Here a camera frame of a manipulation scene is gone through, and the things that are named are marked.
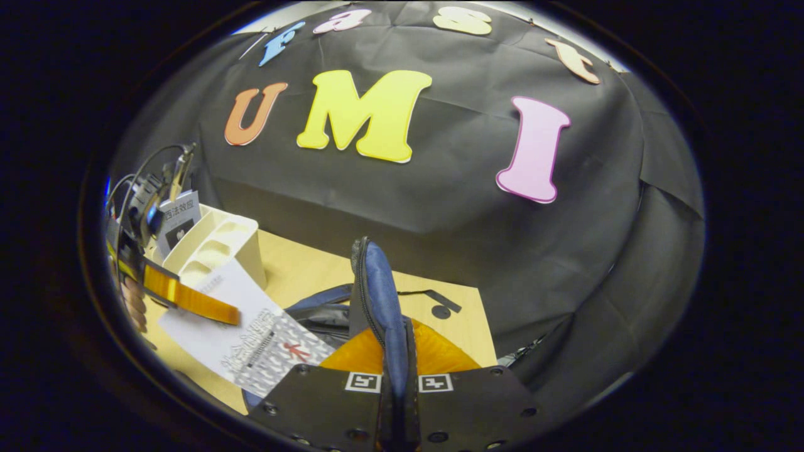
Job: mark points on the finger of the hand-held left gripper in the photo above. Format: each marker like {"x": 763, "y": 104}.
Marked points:
{"x": 188, "y": 298}

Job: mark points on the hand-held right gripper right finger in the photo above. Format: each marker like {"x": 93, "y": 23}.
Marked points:
{"x": 477, "y": 408}

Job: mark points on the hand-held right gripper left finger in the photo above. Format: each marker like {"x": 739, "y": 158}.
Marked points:
{"x": 314, "y": 402}

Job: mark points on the purple cover book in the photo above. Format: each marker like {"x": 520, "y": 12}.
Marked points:
{"x": 182, "y": 220}

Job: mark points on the white and grey book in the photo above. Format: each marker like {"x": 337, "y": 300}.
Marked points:
{"x": 251, "y": 339}

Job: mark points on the white plastic bookshelf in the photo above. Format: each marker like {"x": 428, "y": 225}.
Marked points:
{"x": 245, "y": 245}

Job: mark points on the blue schoolbag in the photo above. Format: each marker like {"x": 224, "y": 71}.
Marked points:
{"x": 380, "y": 289}

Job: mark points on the black backdrop cloth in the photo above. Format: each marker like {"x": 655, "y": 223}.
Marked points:
{"x": 440, "y": 207}

